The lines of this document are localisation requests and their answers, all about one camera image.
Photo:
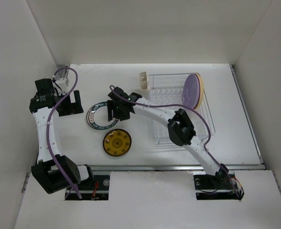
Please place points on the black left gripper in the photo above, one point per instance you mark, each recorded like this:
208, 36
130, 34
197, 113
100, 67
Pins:
73, 108

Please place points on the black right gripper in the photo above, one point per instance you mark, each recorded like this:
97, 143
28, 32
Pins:
121, 116

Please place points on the dark green rimmed plate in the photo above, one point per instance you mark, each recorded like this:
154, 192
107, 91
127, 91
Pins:
97, 117

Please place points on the yellow rimmed amber plate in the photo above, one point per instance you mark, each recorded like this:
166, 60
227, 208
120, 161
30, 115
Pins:
117, 142

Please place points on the purple plastic plate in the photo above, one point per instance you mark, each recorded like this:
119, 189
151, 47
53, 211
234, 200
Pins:
191, 91

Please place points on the beige plastic plate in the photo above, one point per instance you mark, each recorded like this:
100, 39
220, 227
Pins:
200, 91

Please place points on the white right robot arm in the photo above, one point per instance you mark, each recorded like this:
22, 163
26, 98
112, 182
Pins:
180, 128

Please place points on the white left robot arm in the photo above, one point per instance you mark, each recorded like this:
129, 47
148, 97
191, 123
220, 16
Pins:
53, 170

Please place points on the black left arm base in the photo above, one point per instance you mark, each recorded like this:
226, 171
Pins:
97, 190

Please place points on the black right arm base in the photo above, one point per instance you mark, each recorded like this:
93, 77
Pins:
210, 188

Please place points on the white cutlery holder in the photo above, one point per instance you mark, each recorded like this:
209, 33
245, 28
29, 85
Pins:
143, 81

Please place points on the white foam front board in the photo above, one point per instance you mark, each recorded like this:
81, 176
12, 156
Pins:
156, 200

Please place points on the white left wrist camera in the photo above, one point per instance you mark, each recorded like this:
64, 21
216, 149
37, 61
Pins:
61, 82

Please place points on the aluminium table frame rail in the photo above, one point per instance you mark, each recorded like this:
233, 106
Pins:
232, 142

